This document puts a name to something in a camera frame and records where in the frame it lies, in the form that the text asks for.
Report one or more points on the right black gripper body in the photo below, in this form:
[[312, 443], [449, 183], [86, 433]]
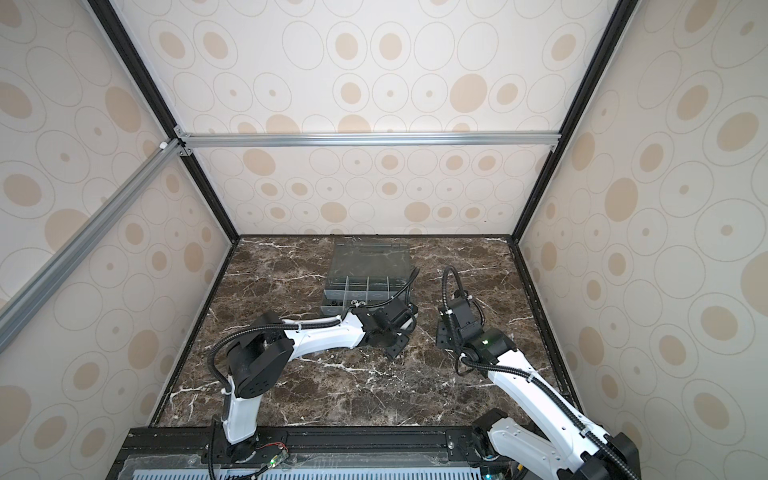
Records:
[[444, 341]]

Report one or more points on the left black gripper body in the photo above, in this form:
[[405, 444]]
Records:
[[393, 343]]

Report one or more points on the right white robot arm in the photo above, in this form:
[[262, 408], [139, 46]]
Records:
[[570, 446]]

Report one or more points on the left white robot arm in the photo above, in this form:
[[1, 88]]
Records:
[[249, 362]]

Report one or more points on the clear plastic organizer box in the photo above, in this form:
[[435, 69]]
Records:
[[364, 271]]

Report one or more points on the black base frame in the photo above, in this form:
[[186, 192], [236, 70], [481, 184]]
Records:
[[442, 452]]

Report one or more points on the horizontal aluminium rail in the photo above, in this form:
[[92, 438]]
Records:
[[375, 139]]

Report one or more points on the right black corner post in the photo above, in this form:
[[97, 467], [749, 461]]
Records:
[[616, 26]]

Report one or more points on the black corner post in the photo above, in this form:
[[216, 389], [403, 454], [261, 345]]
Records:
[[616, 26], [107, 17]]

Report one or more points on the diagonal aluminium rail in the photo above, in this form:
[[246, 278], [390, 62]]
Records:
[[37, 291]]

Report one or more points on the left black corner post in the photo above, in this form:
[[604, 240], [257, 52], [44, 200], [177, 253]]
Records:
[[107, 17]]

